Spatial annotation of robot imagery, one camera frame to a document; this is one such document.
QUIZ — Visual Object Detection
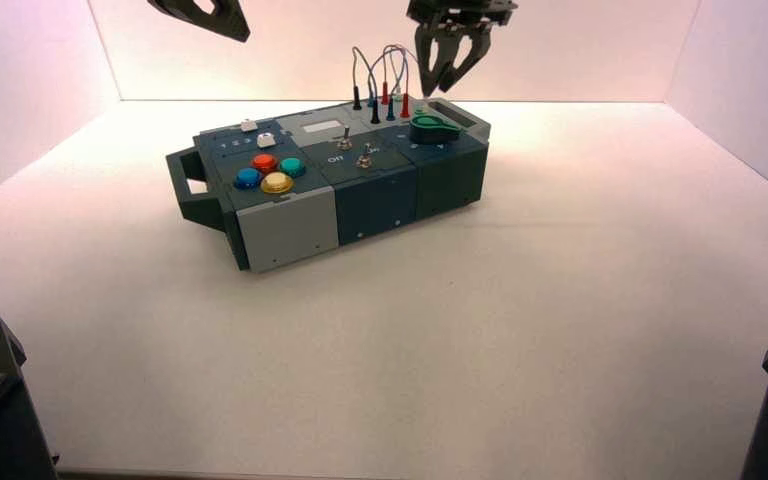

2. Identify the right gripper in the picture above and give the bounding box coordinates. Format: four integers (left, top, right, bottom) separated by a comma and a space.
407, 0, 519, 98

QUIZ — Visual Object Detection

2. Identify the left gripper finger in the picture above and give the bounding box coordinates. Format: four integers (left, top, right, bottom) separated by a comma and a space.
147, 0, 251, 43

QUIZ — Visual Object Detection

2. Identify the white plug jumper wire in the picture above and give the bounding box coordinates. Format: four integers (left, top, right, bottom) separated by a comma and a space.
389, 44, 431, 113

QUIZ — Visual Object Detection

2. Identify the green rotary knob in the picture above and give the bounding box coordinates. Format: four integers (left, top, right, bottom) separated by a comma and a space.
408, 113, 463, 147

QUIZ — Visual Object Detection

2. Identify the yellow round push button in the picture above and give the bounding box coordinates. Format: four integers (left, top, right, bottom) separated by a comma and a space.
259, 172, 296, 196

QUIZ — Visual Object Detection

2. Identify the multicoloured modular control box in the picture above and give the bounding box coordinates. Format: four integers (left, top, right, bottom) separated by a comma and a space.
166, 97, 493, 273

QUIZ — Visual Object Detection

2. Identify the red plug jumper wire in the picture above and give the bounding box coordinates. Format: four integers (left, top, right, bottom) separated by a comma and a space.
380, 44, 412, 121

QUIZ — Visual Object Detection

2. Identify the blue plug jumper wire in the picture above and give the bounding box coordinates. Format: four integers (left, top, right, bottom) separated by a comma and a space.
365, 52, 397, 123

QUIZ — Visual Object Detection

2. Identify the black plug jumper wire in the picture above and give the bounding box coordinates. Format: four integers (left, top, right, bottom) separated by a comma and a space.
350, 46, 383, 126

